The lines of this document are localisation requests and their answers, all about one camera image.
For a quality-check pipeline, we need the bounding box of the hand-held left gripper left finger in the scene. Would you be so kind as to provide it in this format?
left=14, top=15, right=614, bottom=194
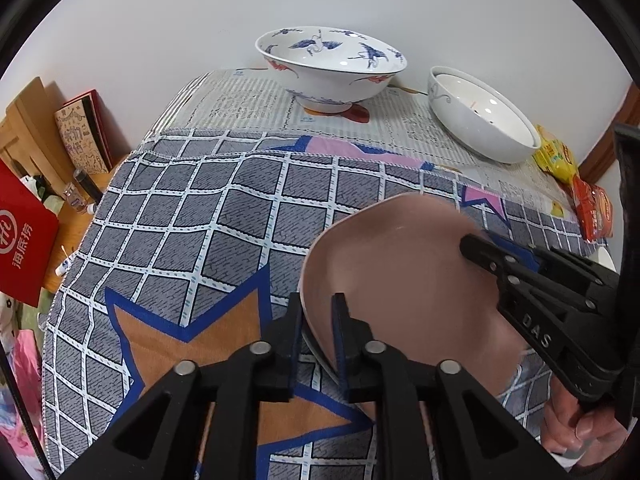
left=57, top=292, right=306, bottom=480

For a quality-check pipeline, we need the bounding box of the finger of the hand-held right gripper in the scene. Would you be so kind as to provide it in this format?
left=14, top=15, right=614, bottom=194
left=460, top=232, right=626, bottom=402

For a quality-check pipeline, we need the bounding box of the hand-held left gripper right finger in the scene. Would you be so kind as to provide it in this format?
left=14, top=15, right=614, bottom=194
left=331, top=292, right=571, bottom=480

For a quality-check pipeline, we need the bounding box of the pink plate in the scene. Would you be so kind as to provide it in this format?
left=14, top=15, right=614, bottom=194
left=297, top=192, right=556, bottom=411

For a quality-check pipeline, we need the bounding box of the person's right hand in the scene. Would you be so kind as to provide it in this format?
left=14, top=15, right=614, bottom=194
left=542, top=375, right=631, bottom=461

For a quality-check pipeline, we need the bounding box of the red chips bag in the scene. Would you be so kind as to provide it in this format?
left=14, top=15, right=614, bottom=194
left=570, top=175, right=615, bottom=243

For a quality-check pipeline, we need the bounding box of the yellow chips bag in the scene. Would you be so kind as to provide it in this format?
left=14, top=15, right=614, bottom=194
left=531, top=124, right=580, bottom=183

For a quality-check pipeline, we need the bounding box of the grey checked tablecloth with stars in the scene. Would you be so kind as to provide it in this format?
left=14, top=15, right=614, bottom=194
left=42, top=129, right=608, bottom=480

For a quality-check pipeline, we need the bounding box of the white bowl with orange print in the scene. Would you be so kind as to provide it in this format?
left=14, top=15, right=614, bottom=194
left=432, top=71, right=537, bottom=150

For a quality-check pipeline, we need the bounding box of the large white bowl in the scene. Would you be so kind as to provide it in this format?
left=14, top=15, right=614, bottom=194
left=426, top=66, right=542, bottom=164

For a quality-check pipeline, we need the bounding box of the newspaper print table cover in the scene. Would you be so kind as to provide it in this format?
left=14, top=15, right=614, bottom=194
left=150, top=69, right=581, bottom=221

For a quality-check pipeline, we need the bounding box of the wooden side table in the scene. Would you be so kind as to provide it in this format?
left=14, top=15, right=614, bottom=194
left=40, top=155, right=131, bottom=311

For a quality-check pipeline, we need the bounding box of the small dark bottle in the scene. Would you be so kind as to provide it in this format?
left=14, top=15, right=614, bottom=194
left=74, top=168, right=103, bottom=201

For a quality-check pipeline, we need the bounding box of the white bowl with blue cranes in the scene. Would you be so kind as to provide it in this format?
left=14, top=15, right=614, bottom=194
left=255, top=26, right=408, bottom=116

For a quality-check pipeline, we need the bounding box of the colourful printed cloth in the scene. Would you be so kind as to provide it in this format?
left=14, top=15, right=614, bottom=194
left=0, top=290, right=56, bottom=480

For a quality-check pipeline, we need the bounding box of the red paper bag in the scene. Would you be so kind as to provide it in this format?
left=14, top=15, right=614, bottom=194
left=0, top=160, right=61, bottom=307

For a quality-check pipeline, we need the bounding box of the beige patterned book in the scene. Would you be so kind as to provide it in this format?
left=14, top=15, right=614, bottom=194
left=54, top=90, right=115, bottom=175

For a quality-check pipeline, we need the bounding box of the wooden rack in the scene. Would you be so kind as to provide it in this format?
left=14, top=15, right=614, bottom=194
left=0, top=76, right=71, bottom=186

